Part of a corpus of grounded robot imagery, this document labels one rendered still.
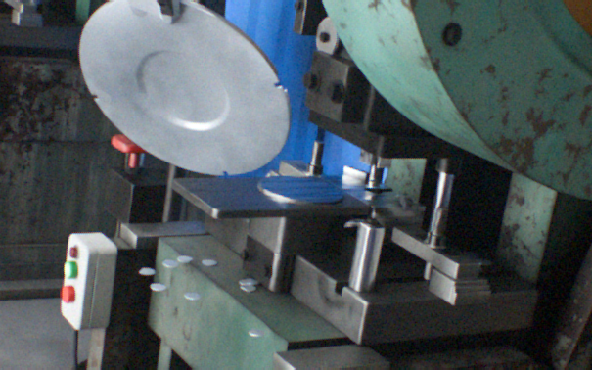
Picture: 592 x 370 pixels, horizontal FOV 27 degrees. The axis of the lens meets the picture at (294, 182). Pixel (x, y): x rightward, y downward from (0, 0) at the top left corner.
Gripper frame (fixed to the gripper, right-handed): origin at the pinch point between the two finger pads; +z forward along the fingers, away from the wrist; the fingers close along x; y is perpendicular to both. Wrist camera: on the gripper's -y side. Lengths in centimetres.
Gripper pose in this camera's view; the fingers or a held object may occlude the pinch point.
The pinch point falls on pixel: (178, 12)
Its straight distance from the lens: 149.3
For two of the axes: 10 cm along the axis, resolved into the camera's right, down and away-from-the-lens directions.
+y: -9.8, -1.9, 0.9
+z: -0.2, 5.0, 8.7
